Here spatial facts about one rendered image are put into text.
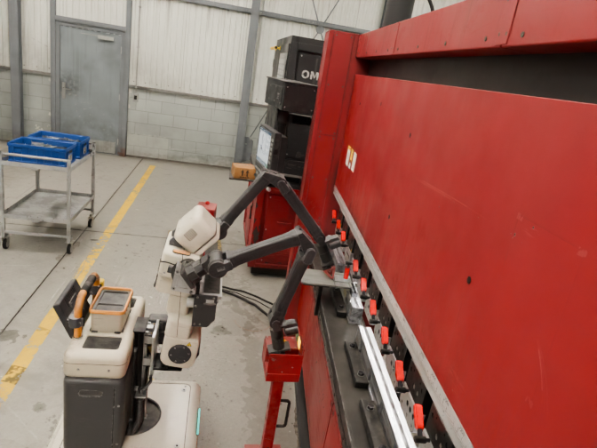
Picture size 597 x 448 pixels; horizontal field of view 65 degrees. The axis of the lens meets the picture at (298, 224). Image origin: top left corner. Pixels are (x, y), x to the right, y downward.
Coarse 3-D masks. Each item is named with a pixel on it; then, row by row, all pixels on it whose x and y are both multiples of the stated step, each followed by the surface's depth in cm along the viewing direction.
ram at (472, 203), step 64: (384, 128) 214; (448, 128) 140; (512, 128) 104; (576, 128) 83; (384, 192) 200; (448, 192) 134; (512, 192) 101; (576, 192) 81; (384, 256) 188; (448, 256) 129; (512, 256) 98; (576, 256) 79; (448, 320) 123; (512, 320) 95; (576, 320) 77; (448, 384) 119; (512, 384) 92; (576, 384) 75
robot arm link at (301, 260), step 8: (312, 248) 196; (296, 256) 202; (304, 256) 196; (312, 256) 195; (296, 264) 200; (304, 264) 200; (296, 272) 201; (304, 272) 202; (288, 280) 203; (296, 280) 203; (288, 288) 204; (296, 288) 205; (280, 296) 206; (288, 296) 206; (280, 304) 207; (288, 304) 208; (272, 312) 210; (280, 312) 208; (272, 320) 209; (280, 320) 210
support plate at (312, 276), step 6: (306, 270) 261; (312, 270) 262; (318, 270) 263; (306, 276) 253; (312, 276) 254; (318, 276) 255; (324, 276) 257; (306, 282) 247; (312, 282) 248; (318, 282) 249; (324, 282) 250; (330, 282) 251; (336, 282) 252; (342, 282) 254; (348, 288) 249
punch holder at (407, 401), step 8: (416, 368) 140; (408, 376) 146; (416, 376) 139; (408, 384) 145; (416, 384) 138; (424, 384) 133; (408, 392) 143; (416, 392) 138; (424, 392) 132; (400, 400) 149; (408, 400) 142; (416, 400) 137; (424, 400) 132; (432, 400) 132; (408, 408) 141; (424, 408) 133; (408, 416) 141; (424, 416) 134; (408, 424) 140; (424, 424) 135; (416, 432) 136
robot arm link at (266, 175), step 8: (264, 168) 228; (264, 176) 223; (272, 176) 224; (280, 176) 227; (256, 184) 225; (264, 184) 226; (248, 192) 226; (256, 192) 227; (240, 200) 228; (248, 200) 228; (232, 208) 229; (240, 208) 229; (224, 216) 230; (232, 216) 230; (224, 224) 228; (224, 232) 230
